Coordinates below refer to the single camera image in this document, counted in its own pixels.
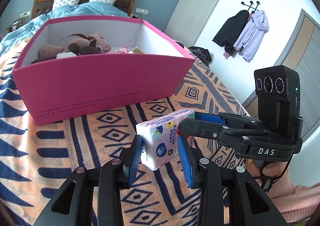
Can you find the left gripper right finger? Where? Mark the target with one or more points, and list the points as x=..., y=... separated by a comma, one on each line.
x=248, y=203

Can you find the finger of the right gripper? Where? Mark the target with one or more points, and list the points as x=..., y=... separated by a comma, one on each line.
x=207, y=132
x=230, y=120

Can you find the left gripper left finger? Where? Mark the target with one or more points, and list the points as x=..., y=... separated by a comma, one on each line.
x=72, y=204

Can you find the pink tissue pack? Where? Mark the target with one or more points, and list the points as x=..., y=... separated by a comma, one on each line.
x=160, y=137

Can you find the yellow tissue pack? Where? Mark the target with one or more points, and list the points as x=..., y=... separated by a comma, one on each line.
x=135, y=51

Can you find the pink brocade drawstring pouch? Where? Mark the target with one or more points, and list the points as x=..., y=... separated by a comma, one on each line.
x=123, y=50

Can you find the brown white plush dog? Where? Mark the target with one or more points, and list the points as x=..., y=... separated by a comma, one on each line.
x=77, y=48

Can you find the pink knitted plush toy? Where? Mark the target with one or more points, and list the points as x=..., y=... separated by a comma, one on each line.
x=86, y=39

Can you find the grey bedroom door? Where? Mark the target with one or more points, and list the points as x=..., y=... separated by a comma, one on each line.
x=301, y=53

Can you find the right hand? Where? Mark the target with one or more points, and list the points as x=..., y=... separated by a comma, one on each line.
x=271, y=170

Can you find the orange navy patterned blanket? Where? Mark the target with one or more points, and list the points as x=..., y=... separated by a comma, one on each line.
x=35, y=160

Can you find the black bag on floor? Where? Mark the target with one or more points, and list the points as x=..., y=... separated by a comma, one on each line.
x=202, y=53

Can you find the lilac hanging hoodie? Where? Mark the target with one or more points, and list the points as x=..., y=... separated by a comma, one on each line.
x=252, y=35

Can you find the black hanging jacket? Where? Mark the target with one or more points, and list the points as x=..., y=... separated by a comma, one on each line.
x=230, y=32

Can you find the pink cardboard box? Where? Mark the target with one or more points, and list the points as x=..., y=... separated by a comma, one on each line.
x=66, y=88

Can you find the blue floral duvet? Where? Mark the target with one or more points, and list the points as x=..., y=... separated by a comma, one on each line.
x=29, y=29

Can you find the left patterned pillow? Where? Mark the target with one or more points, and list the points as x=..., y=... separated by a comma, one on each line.
x=59, y=3

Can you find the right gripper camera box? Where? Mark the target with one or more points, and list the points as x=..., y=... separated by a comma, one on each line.
x=278, y=92

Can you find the black wall coat hook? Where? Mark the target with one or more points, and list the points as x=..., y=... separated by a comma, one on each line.
x=251, y=6

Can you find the wall power socket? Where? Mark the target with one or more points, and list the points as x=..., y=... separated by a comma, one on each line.
x=142, y=11

